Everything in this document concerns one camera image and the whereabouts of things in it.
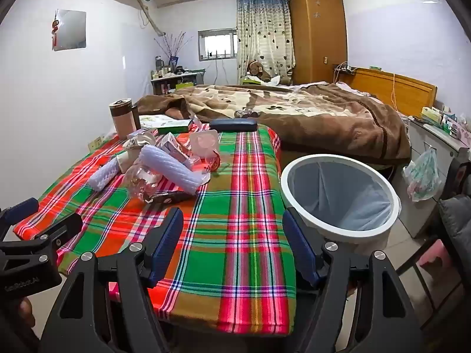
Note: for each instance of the clear crumpled plastic packaging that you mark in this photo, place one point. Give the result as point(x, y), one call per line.
point(141, 178)

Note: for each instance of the red round lid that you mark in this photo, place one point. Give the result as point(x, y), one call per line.
point(215, 162)

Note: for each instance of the white air conditioner pipe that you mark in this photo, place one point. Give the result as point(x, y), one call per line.
point(151, 19)

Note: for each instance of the white power strip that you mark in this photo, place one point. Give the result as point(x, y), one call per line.
point(345, 68)

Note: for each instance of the pink clear plastic container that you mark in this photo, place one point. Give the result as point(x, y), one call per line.
point(204, 141)

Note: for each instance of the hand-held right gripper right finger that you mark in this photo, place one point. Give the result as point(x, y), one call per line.
point(300, 248)

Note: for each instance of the small white foam net sleeve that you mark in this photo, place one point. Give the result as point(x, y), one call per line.
point(103, 176)

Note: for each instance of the plaid tablecloth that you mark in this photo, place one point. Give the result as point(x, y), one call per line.
point(228, 198)

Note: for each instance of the dark snack wrapper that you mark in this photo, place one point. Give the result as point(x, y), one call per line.
point(165, 196)

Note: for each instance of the dark blue glasses case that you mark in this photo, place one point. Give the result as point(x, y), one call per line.
point(233, 125)

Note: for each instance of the person's left hand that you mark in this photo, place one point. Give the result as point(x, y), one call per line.
point(25, 309)

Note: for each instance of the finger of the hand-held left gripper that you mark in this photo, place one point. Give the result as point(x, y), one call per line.
point(62, 225)
point(22, 209)

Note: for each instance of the red hanging ornament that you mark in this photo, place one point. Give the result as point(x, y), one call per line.
point(55, 31)

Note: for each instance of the blue vase with branches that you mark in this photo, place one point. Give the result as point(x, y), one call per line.
point(173, 60)

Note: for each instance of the wooden headboard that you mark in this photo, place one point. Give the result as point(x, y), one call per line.
point(397, 88)

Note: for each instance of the brown teddy bear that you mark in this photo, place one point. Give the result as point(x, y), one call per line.
point(257, 70)

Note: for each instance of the grey bin liner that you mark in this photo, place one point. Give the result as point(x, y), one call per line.
point(338, 198)

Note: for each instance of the large white foam net sleeve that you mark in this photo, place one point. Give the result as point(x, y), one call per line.
point(169, 165)

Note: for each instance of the row of small boxes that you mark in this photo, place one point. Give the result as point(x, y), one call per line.
point(441, 119)

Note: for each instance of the heart patterned curtain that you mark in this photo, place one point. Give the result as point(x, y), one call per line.
point(265, 36)

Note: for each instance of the wooden wardrobe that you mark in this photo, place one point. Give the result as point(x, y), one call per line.
point(316, 44)

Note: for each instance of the purple milk carton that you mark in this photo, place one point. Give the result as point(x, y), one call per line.
point(171, 145)

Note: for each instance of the wall socket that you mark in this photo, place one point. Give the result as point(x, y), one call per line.
point(95, 144)

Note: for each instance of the wall mirror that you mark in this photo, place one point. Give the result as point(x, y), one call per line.
point(71, 29)

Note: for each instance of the green flat box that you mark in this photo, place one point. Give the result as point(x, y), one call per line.
point(173, 125)

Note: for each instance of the grey cushioned chair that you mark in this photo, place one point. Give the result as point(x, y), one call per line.
point(458, 220)

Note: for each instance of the white bedside cabinet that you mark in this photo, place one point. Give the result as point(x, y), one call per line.
point(423, 143)

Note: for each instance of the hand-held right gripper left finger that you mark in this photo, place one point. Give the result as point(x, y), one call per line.
point(167, 241)

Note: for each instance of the white round trash bin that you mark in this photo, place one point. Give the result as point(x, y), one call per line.
point(294, 206)

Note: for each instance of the barred window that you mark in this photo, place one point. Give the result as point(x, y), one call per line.
point(217, 44)

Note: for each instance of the brown printed blanket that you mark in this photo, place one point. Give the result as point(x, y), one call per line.
point(312, 117)

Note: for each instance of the pink stool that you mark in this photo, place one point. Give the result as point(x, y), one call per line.
point(438, 255)

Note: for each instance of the brown and pink mug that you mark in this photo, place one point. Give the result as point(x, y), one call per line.
point(121, 119)

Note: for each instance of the cluttered desk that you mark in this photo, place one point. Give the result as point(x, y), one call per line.
point(191, 79)

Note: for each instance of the hanging printed plastic bag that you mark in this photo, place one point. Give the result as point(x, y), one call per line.
point(423, 176)

